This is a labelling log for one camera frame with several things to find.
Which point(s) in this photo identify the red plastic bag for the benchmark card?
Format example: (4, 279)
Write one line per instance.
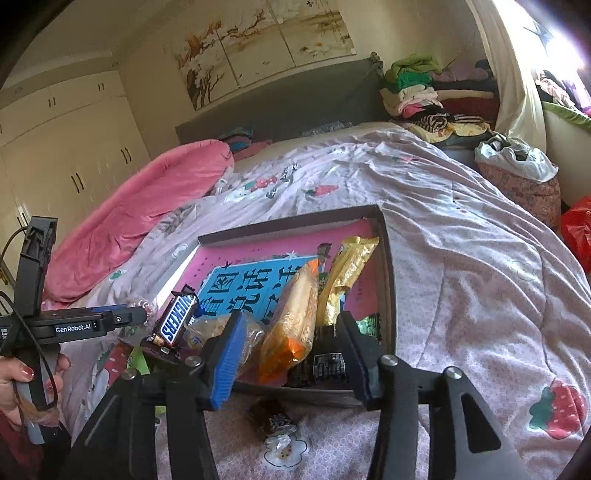
(579, 235)

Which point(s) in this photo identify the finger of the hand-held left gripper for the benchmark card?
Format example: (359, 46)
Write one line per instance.
(131, 317)
(108, 307)

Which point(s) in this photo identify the cream wardrobe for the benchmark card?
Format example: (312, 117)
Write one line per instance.
(69, 152)

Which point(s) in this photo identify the yellow cake clear packet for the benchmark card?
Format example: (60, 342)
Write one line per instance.
(207, 330)

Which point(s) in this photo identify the gold candy packet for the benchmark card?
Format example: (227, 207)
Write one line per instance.
(348, 267)

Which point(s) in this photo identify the white plastic bag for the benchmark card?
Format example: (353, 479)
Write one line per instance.
(531, 166)

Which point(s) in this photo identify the floral cloth bag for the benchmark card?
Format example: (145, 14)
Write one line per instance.
(521, 194)

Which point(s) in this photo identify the brown candy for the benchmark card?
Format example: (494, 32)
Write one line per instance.
(270, 417)

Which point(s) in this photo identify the grey headboard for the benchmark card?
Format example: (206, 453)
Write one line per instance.
(286, 101)

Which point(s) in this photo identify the heap of colourful clothes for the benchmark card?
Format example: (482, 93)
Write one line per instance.
(558, 90)

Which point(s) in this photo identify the chocolate bar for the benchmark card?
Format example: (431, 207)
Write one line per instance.
(175, 321)

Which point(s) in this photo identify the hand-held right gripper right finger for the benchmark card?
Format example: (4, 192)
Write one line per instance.
(358, 360)

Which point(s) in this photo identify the orange biscuit packet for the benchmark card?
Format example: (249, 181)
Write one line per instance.
(291, 332)

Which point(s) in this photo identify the window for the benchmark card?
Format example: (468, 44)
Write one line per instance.
(531, 50)

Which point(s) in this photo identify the grey patterned pillow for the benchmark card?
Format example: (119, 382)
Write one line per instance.
(328, 128)

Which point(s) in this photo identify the cream curtain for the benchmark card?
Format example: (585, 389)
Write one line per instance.
(512, 106)

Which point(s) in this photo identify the pink blanket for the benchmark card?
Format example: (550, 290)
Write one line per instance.
(129, 217)

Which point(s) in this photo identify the grey cardboard box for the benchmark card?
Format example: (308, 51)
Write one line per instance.
(387, 286)

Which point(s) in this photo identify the green cloth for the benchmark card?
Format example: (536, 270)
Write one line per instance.
(568, 115)

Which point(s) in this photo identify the pile of folded clothes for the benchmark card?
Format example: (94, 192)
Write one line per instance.
(415, 92)

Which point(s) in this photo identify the teal cloth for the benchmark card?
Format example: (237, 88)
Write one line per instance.
(238, 141)

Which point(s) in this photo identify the person's left hand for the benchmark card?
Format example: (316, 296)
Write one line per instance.
(9, 392)

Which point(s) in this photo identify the tree wall painting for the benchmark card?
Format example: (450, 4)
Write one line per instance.
(258, 41)

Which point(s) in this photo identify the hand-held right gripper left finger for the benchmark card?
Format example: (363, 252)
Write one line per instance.
(226, 364)

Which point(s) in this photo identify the pink book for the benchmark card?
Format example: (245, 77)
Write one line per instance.
(221, 258)

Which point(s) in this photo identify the light green snack packet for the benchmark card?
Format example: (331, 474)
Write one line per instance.
(137, 362)

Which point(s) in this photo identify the person's dark red clothing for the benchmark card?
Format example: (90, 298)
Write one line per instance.
(18, 457)

